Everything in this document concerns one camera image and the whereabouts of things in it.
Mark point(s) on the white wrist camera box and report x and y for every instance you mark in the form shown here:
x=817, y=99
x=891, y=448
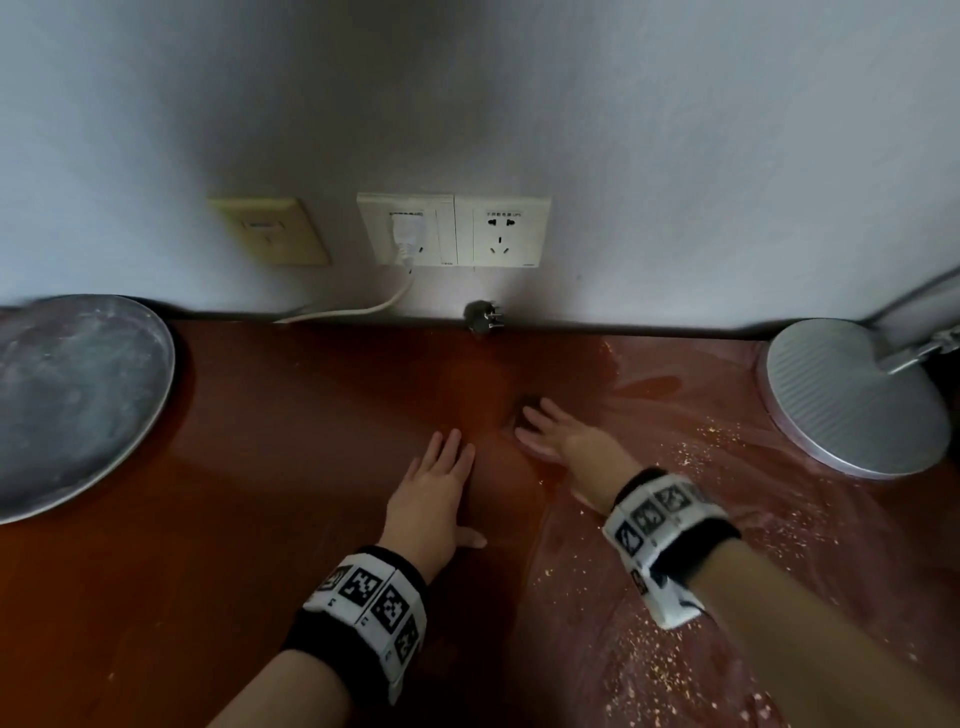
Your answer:
x=667, y=604

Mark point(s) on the brown cleaning cloth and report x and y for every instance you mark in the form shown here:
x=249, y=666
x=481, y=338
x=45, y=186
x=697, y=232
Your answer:
x=519, y=415

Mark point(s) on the beige wall plate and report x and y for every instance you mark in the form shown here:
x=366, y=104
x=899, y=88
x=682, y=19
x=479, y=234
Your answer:
x=270, y=232

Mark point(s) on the white power plug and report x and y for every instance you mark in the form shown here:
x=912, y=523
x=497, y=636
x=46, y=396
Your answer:
x=405, y=232

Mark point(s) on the silver desk lamp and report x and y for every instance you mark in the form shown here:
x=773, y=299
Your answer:
x=847, y=397

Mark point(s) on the white wall power socket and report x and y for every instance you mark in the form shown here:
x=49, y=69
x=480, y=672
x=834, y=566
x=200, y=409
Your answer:
x=502, y=232

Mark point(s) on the person's left forearm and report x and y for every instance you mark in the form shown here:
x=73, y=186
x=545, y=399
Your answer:
x=285, y=694

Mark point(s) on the person's right hand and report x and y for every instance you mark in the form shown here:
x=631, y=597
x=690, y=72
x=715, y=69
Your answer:
x=585, y=457

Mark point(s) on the black power plug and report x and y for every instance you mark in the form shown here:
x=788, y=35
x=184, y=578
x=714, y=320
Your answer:
x=480, y=316

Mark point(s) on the black wristband with marker tags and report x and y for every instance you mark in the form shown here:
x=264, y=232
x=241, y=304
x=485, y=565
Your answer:
x=675, y=525
x=360, y=615

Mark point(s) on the person's right forearm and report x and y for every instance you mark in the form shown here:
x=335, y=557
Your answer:
x=810, y=645

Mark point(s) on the red wooden table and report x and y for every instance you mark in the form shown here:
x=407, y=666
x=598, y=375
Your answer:
x=262, y=450

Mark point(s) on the person's left hand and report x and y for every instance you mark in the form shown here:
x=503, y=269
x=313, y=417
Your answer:
x=427, y=510

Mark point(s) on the round grey metal tray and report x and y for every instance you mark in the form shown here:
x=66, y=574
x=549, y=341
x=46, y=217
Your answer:
x=67, y=397

